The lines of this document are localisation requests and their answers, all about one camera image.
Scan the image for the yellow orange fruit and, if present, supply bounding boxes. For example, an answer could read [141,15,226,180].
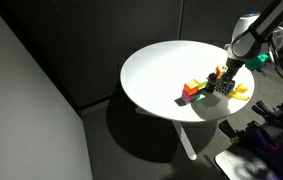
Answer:
[236,83,248,93]

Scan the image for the orange cube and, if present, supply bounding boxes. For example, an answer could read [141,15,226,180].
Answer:
[184,80,199,95]

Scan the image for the magenta cube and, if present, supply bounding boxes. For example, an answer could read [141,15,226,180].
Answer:
[182,91,196,102]

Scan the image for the orange number nine block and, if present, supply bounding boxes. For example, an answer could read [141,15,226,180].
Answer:
[215,65,228,79]

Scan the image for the lime green cube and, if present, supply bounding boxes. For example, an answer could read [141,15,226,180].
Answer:
[196,80,208,90]

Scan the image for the black and white picture block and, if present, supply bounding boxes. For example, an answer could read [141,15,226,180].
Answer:
[215,79,235,96]

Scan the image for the yellow banana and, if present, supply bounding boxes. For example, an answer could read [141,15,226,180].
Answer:
[229,91,250,101]

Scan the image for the white round table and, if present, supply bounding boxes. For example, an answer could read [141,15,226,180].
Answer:
[120,40,255,160]

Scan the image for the purple clamps on tray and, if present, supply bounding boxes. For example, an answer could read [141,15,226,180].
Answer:
[215,101,283,180]

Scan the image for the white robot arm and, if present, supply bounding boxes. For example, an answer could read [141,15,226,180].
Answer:
[225,0,283,79]

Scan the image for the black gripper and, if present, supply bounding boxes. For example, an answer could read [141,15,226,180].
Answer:
[226,58,244,78]

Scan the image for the dark green cube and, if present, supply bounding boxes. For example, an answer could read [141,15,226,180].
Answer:
[193,94,204,101]

